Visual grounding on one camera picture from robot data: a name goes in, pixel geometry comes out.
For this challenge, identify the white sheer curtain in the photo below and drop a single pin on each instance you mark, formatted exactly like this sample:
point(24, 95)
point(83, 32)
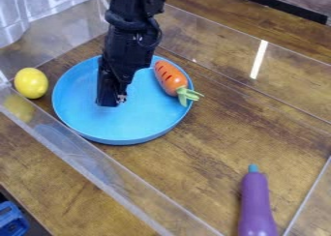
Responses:
point(19, 12)

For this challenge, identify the blue round tray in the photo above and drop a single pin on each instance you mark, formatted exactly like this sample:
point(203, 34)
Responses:
point(147, 116)

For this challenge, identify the blue plastic object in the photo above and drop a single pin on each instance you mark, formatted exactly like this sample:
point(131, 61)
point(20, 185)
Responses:
point(14, 223)

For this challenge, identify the orange toy carrot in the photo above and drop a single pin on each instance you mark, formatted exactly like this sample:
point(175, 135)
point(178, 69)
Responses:
point(174, 82)

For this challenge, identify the black bar in background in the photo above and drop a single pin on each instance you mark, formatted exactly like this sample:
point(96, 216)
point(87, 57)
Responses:
point(294, 10)

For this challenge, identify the purple toy eggplant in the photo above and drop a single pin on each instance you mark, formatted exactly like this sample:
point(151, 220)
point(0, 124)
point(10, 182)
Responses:
point(255, 221)

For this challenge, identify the yellow toy lemon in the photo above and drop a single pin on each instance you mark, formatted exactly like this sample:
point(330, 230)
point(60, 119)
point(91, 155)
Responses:
point(31, 83)

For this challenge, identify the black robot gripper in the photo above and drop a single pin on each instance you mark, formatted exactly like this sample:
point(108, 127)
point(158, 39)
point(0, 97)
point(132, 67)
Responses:
point(130, 43)

